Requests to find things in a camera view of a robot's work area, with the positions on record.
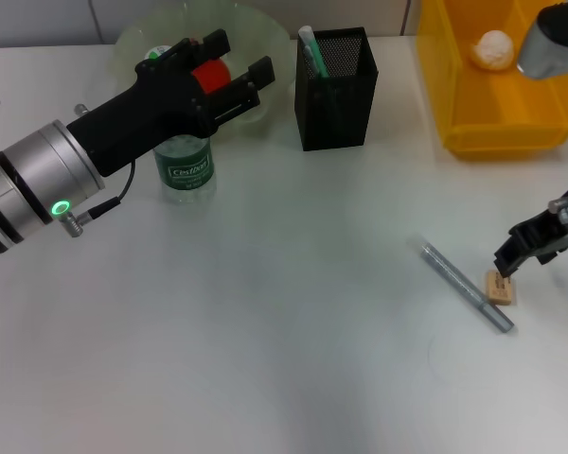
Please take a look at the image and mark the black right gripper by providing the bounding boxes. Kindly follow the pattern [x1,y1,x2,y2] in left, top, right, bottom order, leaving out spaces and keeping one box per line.
[492,172,568,280]

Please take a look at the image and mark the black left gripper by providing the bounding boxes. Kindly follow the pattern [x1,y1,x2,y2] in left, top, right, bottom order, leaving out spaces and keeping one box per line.
[65,28,275,179]

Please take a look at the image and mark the red-orange toy orange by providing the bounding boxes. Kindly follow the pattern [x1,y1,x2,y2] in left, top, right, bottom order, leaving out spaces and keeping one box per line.
[190,57,233,95]

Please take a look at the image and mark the tan eraser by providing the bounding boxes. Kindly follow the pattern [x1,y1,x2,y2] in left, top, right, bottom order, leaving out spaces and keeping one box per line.
[484,269,519,307]

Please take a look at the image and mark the grey pen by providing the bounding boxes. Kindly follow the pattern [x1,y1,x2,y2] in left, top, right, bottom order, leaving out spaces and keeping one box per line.
[418,241,516,334]

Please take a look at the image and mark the green pen with white clip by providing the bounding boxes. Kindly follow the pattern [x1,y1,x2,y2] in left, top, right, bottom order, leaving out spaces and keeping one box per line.
[297,26,330,79]

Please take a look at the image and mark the clear water bottle green label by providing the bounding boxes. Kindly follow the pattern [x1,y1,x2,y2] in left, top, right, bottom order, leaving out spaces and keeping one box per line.
[144,44,218,205]

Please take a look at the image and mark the white paper ball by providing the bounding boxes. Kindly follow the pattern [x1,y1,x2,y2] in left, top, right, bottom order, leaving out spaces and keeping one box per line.
[470,29,515,71]

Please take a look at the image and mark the pale green glass fruit bowl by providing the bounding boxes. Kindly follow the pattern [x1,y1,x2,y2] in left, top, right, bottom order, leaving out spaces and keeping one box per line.
[113,2,290,138]

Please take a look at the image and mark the black mesh pen holder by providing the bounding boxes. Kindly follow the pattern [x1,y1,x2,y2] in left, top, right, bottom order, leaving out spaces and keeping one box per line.
[294,26,379,152]

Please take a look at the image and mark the yellow plastic bin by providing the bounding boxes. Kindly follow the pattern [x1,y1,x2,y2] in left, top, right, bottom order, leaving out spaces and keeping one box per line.
[416,0,568,161]

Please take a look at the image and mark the thin grey wall cable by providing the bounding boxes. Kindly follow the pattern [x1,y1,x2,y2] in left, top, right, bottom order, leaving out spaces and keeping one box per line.
[399,0,413,37]

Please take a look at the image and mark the left arm connector cable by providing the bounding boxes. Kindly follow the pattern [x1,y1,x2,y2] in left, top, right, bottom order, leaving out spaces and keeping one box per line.
[59,160,137,238]

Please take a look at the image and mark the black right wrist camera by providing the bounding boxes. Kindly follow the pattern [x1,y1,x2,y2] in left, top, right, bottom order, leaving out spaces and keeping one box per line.
[517,0,568,80]

